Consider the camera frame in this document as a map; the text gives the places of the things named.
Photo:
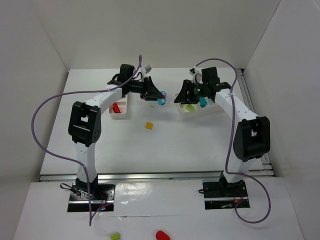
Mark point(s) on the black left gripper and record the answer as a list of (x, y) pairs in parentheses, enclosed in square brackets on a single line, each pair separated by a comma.
[(146, 88)]

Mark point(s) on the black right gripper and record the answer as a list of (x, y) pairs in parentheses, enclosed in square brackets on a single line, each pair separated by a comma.
[(189, 91)]

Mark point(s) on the teal lime yellow lego cluster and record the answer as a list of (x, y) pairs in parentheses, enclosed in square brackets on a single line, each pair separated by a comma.
[(162, 101)]

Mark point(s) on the small lime lego brick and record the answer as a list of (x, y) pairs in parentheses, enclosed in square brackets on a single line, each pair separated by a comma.
[(190, 108)]

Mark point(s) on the long teal lego brick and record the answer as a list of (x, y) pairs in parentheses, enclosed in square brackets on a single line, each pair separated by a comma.
[(203, 101)]

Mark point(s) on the small yellow lego brick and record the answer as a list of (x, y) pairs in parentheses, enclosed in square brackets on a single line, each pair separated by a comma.
[(149, 126)]

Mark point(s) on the red lego brick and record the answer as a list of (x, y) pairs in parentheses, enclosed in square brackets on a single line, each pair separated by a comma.
[(116, 108)]

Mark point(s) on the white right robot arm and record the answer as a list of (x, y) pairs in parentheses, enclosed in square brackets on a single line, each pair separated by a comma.
[(250, 133)]

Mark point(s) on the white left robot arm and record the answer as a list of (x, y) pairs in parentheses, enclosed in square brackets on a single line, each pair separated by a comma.
[(85, 124)]

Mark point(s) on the white left sorting tray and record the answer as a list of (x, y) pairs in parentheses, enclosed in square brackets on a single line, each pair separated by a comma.
[(123, 105)]

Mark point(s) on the white sorting tray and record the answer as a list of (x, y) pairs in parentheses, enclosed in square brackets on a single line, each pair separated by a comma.
[(123, 105), (211, 108)]

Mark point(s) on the white right sorting tray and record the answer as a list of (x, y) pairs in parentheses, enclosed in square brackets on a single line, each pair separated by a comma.
[(211, 108)]

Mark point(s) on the red piece on front ledge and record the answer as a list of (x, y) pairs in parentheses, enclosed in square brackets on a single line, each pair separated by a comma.
[(161, 235)]

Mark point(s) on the lime lego on front ledge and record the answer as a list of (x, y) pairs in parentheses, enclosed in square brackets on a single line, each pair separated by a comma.
[(115, 236)]

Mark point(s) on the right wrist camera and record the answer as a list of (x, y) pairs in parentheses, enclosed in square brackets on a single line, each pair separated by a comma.
[(193, 71)]

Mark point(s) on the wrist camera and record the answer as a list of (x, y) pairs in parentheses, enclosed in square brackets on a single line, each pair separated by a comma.
[(193, 71), (146, 69)]

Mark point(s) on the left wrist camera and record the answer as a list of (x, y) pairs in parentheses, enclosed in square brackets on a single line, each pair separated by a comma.
[(146, 69)]

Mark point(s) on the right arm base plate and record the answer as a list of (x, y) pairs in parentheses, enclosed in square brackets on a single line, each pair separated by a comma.
[(217, 198)]

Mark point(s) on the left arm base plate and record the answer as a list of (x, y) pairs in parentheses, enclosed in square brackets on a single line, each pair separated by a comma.
[(78, 201)]

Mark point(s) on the aluminium front rail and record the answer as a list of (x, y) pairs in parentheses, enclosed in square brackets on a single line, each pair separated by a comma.
[(137, 176)]

